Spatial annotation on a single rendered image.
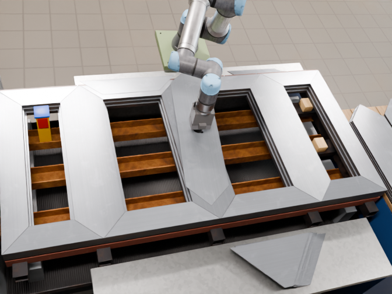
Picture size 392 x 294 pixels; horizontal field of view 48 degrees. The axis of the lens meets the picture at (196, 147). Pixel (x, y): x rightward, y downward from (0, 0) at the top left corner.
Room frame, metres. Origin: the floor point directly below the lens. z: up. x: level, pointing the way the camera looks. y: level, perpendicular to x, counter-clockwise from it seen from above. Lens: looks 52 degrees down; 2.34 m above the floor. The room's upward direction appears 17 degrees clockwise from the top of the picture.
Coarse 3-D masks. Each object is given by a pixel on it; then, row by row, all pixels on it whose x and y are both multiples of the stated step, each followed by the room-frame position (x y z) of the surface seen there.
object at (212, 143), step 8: (184, 136) 1.17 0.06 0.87; (192, 136) 1.19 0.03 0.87; (200, 136) 1.20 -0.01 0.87; (208, 136) 1.21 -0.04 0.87; (216, 136) 1.23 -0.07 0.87; (184, 144) 1.14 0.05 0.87; (192, 144) 1.15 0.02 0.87; (200, 144) 1.16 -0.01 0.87; (208, 144) 1.18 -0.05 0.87; (216, 144) 1.19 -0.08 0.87
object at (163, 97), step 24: (120, 96) 1.30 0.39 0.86; (144, 96) 1.34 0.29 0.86; (168, 96) 1.38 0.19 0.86; (240, 96) 1.56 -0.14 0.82; (312, 96) 1.69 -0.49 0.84; (24, 120) 1.04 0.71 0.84; (168, 120) 1.25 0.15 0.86; (264, 120) 1.41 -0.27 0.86; (24, 144) 0.92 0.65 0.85; (336, 144) 1.43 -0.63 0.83; (192, 192) 0.92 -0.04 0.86; (384, 192) 1.22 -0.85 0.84; (72, 216) 0.69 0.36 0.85; (240, 216) 0.89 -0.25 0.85; (96, 240) 0.62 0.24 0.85; (120, 240) 0.67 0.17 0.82
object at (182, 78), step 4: (180, 76) 1.53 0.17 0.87; (184, 76) 1.53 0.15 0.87; (188, 76) 1.54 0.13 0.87; (192, 76) 1.55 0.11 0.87; (172, 80) 1.48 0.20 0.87; (176, 80) 1.49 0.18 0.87; (180, 80) 1.50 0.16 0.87; (184, 80) 1.51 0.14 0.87; (188, 80) 1.51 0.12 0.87; (192, 80) 1.52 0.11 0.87; (196, 80) 1.53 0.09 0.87; (200, 80) 1.54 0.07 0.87
